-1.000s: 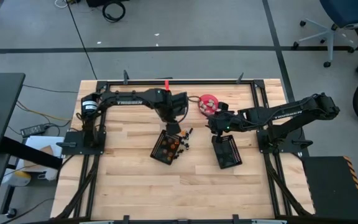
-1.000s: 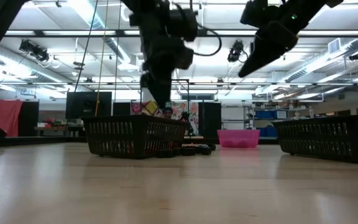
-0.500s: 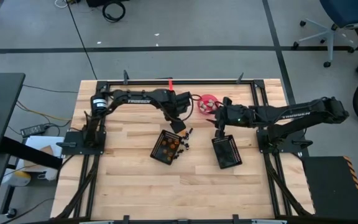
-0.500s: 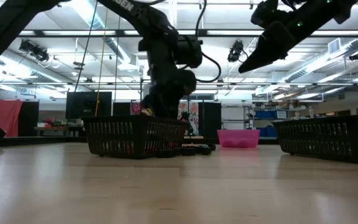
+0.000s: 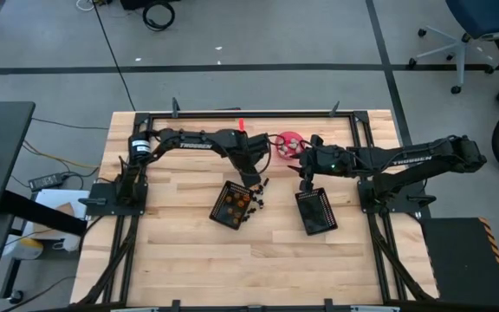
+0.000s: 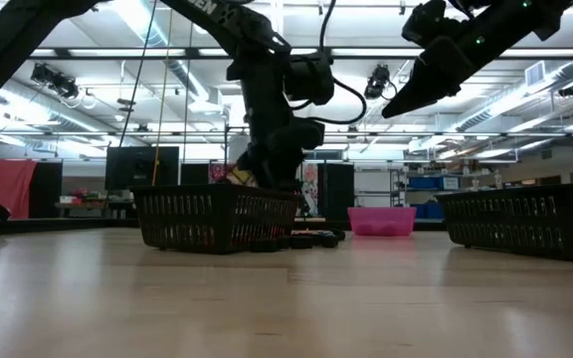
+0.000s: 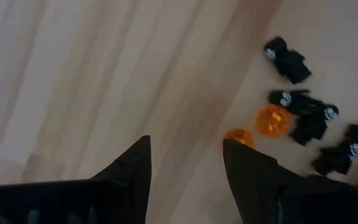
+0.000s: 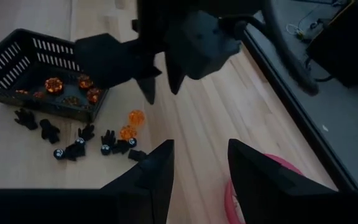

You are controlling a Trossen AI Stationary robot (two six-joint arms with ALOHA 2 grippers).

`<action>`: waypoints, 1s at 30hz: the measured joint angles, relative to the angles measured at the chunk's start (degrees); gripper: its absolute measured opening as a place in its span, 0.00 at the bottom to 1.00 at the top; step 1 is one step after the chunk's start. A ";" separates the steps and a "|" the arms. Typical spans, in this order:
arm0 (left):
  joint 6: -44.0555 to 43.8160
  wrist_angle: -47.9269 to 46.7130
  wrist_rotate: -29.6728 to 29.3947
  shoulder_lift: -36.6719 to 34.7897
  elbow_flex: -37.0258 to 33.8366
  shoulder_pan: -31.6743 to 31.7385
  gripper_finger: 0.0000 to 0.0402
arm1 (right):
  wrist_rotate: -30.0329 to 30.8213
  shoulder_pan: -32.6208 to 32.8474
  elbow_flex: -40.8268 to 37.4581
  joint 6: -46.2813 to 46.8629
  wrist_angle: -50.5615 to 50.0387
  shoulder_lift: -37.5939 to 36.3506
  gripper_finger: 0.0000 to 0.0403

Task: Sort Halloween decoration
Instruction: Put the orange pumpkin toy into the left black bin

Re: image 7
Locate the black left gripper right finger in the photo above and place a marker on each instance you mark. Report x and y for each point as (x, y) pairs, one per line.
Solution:
(250, 186)

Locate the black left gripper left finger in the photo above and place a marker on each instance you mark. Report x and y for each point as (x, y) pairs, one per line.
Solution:
(132, 186)

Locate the orange translucent pumpkin toy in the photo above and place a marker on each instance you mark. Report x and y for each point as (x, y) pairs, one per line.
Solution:
(272, 121)
(239, 135)

